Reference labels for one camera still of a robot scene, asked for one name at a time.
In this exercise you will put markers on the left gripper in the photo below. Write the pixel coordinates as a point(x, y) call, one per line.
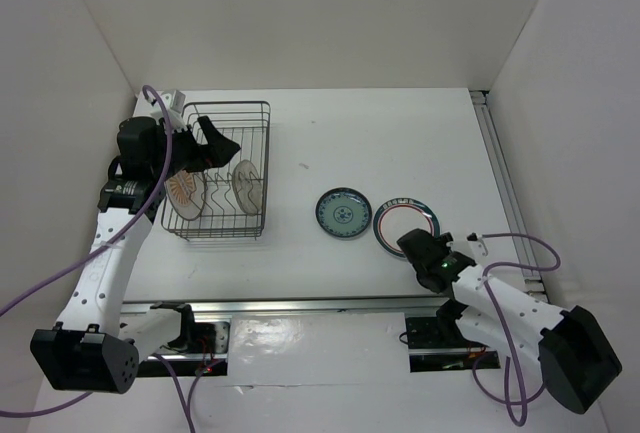
point(216, 154)

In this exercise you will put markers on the clear glass plate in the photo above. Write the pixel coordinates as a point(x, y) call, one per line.
point(247, 187)

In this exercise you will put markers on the orange sunburst plate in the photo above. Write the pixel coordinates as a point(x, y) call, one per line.
point(185, 192)

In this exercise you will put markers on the blue floral plate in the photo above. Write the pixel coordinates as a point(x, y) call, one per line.
point(343, 213)

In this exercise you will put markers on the white plate teal red rim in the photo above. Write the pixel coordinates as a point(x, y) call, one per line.
point(398, 216)

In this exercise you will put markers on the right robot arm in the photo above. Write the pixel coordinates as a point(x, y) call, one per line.
point(566, 348)

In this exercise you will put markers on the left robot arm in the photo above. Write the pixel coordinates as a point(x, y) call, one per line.
point(90, 348)

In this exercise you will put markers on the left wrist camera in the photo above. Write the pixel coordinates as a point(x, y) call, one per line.
point(174, 101)

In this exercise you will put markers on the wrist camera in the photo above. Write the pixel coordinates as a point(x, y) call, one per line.
point(174, 101)
point(472, 246)

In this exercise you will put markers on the grey wire dish rack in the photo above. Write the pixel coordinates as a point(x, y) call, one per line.
point(248, 124)

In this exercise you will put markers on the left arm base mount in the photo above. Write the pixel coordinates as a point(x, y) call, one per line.
point(193, 346)

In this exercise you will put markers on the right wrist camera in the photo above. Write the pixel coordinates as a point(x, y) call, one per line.
point(472, 246)

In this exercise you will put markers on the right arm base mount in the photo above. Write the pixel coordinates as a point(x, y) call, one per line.
point(434, 345)

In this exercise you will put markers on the aluminium rail frame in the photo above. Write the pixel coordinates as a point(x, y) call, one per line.
point(432, 145)

